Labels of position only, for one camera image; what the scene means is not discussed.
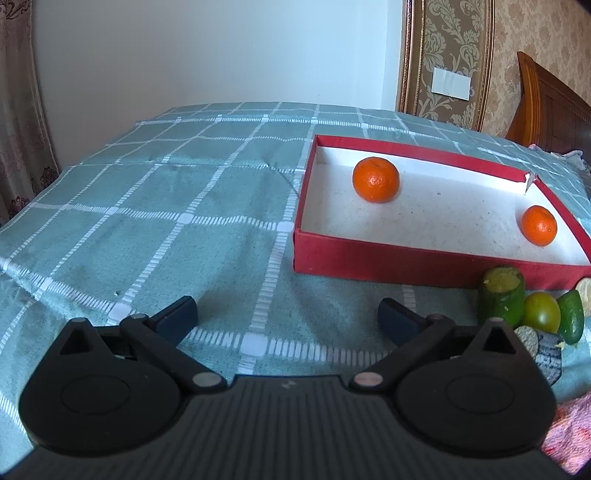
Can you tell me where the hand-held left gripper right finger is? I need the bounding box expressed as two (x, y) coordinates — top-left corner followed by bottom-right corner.
(348, 298), (523, 394)

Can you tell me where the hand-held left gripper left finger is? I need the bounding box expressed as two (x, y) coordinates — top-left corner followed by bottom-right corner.
(58, 295), (228, 396)

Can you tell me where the large green cut avocado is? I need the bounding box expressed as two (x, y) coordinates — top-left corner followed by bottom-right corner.
(478, 266), (526, 329)

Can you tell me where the red cardboard box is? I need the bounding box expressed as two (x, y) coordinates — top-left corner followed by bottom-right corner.
(293, 135), (591, 291)

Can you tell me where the green round tomato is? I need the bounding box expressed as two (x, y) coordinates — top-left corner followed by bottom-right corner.
(522, 292), (561, 334)

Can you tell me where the dark-skinned cut fruit piece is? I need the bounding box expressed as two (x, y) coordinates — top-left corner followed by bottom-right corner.
(514, 325), (564, 386)

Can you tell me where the small green avocado piece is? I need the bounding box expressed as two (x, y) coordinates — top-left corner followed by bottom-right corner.
(555, 290), (585, 345)

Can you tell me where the green checked blanket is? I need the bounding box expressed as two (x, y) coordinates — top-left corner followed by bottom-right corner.
(0, 102), (591, 462)

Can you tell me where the large orange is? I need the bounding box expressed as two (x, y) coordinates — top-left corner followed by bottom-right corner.
(352, 157), (400, 203)

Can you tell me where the small orange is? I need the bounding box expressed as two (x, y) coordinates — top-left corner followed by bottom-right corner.
(521, 205), (558, 247)

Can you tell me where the pink knit cloth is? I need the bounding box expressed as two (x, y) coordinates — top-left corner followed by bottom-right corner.
(540, 392), (591, 476)

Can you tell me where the patterned pillow cloth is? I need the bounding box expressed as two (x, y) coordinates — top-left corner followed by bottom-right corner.
(529, 143), (591, 172)

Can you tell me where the patterned curtain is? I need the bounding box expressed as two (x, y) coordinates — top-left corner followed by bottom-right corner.
(0, 0), (63, 227)

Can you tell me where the wooden headboard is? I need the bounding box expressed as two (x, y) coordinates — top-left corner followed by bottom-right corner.
(505, 52), (591, 155)

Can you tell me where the gold-framed wallpaper panel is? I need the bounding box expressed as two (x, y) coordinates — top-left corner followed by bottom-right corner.
(396, 0), (495, 132)

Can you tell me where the white wall switch plate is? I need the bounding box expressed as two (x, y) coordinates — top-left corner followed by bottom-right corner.
(433, 67), (472, 100)

